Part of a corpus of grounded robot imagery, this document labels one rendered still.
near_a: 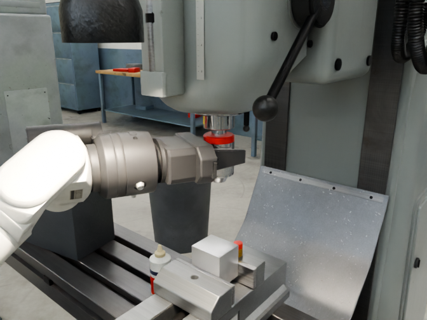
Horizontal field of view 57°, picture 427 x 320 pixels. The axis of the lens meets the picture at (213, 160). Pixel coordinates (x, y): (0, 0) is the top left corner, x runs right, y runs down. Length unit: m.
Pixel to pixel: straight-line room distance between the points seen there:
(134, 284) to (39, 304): 1.68
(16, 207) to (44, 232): 0.52
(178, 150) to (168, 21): 0.17
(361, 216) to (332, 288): 0.17
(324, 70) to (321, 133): 0.33
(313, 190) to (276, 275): 0.27
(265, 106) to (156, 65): 0.14
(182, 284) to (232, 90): 0.32
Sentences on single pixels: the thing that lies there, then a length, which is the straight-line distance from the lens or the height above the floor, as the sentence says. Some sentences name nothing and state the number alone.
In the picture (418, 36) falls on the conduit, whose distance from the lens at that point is 0.66.
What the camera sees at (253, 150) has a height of 0.08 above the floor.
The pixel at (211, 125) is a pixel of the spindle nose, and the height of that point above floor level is 1.29.
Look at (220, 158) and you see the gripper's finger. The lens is 0.57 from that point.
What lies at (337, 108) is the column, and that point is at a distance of 0.90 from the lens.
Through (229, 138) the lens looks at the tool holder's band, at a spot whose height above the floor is 1.27.
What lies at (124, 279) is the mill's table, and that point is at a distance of 0.86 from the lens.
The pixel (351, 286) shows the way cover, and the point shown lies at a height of 0.92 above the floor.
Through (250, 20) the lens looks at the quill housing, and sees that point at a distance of 0.48.
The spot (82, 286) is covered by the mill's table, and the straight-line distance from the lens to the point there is 0.86.
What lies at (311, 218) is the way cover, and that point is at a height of 1.01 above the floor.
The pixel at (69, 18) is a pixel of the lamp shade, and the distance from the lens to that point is 0.36.
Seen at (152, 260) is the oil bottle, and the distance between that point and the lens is 0.75.
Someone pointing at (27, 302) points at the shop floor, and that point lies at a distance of 2.54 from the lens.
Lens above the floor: 1.41
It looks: 17 degrees down
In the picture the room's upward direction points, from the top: straight up
